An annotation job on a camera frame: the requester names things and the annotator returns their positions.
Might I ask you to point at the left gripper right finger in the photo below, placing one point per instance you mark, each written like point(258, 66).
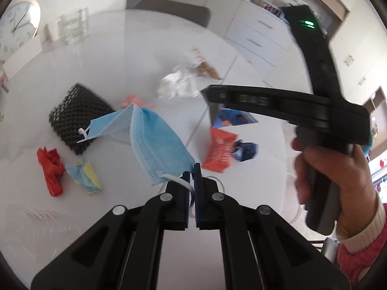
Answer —
point(260, 250)

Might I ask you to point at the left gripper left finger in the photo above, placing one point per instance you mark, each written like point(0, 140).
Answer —
point(122, 250)

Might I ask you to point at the blue surgical face mask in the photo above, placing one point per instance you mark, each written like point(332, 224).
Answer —
point(157, 148)

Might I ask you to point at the red paper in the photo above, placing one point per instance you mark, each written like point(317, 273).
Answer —
point(53, 170)

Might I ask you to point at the pink paper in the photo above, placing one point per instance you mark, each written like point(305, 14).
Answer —
point(131, 99)

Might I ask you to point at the black mesh foam pad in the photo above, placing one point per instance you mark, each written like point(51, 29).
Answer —
point(75, 111)

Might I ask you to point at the pink knit sleeve forearm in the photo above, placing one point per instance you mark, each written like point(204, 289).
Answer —
point(357, 254)

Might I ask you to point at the person's right hand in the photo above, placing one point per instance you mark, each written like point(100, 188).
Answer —
point(358, 198)

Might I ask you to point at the dark blue wrapper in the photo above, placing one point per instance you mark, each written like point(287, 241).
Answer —
point(243, 151)

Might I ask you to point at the crumpled blue yellow paper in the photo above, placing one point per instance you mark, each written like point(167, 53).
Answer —
point(84, 175)

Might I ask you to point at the white drawer cabinet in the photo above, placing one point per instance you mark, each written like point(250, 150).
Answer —
point(260, 37)

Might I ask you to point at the blue orange snack bag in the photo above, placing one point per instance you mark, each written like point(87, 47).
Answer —
point(231, 117)

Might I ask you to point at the orange snack wrapper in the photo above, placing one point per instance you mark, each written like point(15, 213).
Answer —
point(219, 156)

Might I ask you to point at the clear bag with snacks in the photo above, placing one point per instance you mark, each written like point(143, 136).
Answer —
point(200, 66)

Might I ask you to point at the crumpled white tissue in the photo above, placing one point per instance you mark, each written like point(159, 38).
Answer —
point(181, 83)

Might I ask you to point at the grey dining chair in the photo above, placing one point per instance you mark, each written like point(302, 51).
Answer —
point(194, 13)

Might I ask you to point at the white wall clock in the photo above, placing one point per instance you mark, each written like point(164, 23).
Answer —
point(19, 24)

